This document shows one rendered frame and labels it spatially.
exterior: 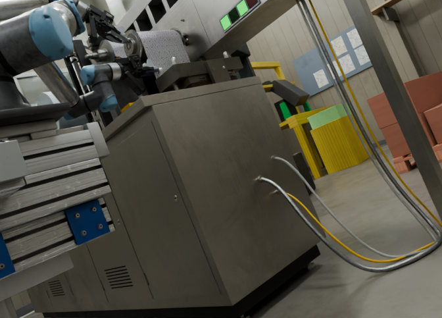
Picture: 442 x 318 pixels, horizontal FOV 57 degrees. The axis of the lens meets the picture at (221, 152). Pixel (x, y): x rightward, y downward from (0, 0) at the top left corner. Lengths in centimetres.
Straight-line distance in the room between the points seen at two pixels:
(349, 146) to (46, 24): 513
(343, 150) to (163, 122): 456
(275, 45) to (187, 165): 708
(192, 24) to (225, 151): 79
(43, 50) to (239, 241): 95
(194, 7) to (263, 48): 651
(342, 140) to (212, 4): 408
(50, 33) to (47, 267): 53
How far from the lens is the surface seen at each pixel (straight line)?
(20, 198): 93
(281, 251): 170
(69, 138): 101
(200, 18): 210
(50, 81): 159
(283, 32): 837
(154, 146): 152
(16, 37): 101
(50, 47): 100
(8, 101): 99
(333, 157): 592
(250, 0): 188
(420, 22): 747
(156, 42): 199
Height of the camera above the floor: 52
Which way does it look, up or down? 4 degrees up
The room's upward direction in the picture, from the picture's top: 22 degrees counter-clockwise
